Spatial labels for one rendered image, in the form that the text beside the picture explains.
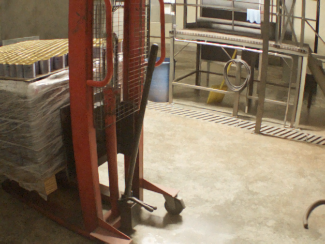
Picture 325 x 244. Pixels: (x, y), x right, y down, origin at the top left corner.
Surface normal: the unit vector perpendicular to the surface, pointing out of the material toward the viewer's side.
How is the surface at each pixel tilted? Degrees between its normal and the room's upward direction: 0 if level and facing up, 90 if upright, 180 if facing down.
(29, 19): 90
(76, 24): 90
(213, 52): 90
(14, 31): 90
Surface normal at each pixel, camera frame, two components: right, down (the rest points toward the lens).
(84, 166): -0.48, 0.30
